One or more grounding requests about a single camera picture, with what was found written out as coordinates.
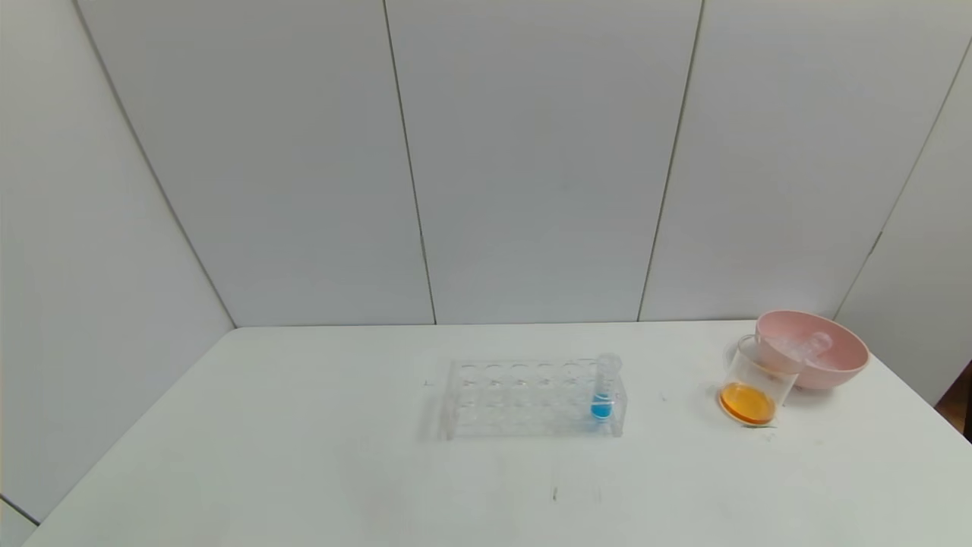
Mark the clear plastic test tube rack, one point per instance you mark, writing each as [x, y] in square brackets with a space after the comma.
[524, 425]

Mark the test tube with red pigment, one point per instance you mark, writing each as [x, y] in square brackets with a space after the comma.
[790, 351]

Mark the test tube with blue pigment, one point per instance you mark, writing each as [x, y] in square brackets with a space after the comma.
[601, 409]

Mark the test tube with yellow pigment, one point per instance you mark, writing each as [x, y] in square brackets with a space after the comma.
[818, 342]

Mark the pink plastic bowl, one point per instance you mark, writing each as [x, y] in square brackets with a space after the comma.
[843, 365]

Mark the clear glass beaker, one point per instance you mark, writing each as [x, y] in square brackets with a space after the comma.
[748, 403]

